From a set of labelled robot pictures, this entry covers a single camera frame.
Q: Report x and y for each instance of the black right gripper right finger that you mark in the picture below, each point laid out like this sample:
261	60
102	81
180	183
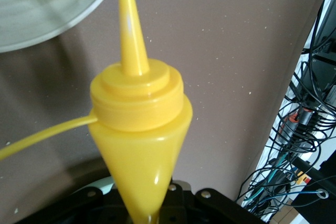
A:
204	208

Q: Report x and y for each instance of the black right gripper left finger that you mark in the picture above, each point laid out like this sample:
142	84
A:
92	208

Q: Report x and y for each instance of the yellow squeeze bottle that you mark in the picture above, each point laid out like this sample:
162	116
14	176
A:
139	129

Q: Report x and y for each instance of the beige plate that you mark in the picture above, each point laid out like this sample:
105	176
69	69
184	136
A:
39	16

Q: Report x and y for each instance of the black equipment box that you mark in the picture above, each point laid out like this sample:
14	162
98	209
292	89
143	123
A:
325	64

